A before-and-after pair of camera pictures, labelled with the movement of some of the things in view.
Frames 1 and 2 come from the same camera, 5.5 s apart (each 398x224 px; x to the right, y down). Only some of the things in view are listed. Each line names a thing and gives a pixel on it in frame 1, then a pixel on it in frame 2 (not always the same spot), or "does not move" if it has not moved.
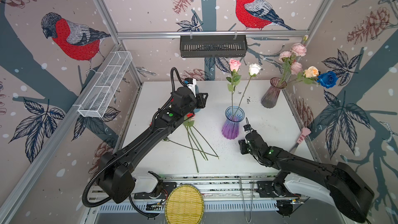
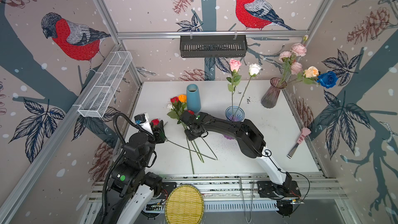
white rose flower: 254,69 does not move
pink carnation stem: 287,57 does not move
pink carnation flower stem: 296,67 does not move
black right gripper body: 244,147 -> 190,133
